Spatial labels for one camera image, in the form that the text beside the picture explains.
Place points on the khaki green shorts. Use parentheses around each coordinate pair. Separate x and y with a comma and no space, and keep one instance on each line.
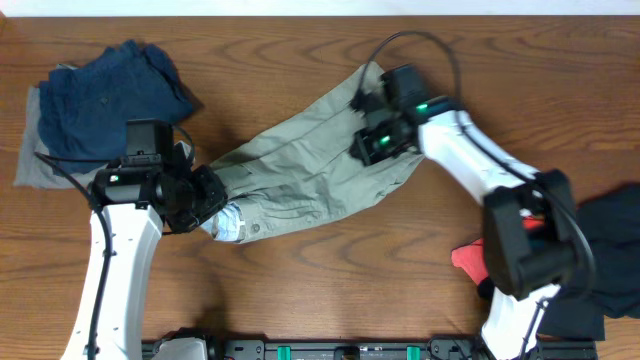
(299,174)

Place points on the folded navy blue shorts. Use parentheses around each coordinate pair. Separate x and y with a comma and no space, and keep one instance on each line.
(84,111)

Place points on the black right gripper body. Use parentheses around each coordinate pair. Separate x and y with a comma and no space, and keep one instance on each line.
(365,128)

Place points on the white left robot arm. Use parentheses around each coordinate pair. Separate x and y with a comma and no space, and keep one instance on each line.
(134,204)

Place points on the red garment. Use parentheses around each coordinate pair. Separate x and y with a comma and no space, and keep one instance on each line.
(470,259)

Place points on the folded grey garment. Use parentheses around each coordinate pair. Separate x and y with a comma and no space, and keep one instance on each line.
(31,171)

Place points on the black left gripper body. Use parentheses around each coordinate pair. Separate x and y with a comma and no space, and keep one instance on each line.
(204,195)

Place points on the black garment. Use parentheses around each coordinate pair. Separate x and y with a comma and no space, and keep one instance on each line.
(595,265)

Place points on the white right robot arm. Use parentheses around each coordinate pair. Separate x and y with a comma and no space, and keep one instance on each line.
(449,138)

